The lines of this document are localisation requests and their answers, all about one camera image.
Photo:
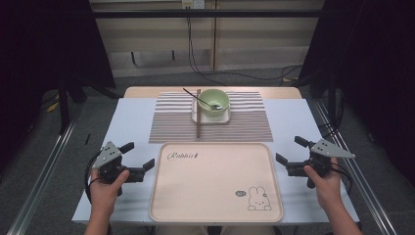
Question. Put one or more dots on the green bowl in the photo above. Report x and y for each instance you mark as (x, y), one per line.
(213, 112)

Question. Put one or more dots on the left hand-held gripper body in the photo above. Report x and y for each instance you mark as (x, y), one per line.
(106, 156)

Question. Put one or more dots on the striped placemat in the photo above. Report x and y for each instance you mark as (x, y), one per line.
(244, 127)

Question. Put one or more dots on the person's right hand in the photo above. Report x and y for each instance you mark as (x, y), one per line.
(328, 189)

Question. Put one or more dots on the black metal stand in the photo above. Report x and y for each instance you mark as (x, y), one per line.
(64, 107)
(332, 98)

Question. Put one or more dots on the person's left hand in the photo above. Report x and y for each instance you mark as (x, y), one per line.
(104, 196)

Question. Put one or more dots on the metal spoon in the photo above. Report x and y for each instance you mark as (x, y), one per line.
(218, 106)

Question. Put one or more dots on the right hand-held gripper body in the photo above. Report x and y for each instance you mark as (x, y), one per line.
(326, 148)

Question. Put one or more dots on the aluminium floor rail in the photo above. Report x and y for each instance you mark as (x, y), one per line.
(39, 186)
(365, 189)

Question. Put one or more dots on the white square plate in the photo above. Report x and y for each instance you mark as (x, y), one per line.
(212, 120)

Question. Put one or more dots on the black curtain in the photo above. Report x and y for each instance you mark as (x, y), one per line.
(375, 65)
(39, 65)

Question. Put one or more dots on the white wall socket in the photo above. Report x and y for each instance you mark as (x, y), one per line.
(192, 4)

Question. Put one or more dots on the black horizontal bar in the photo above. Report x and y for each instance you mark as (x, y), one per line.
(208, 13)

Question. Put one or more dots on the pink rabbit print tray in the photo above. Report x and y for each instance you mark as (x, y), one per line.
(212, 189)

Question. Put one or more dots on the brown wooden chopstick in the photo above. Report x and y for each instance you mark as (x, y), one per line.
(197, 127)

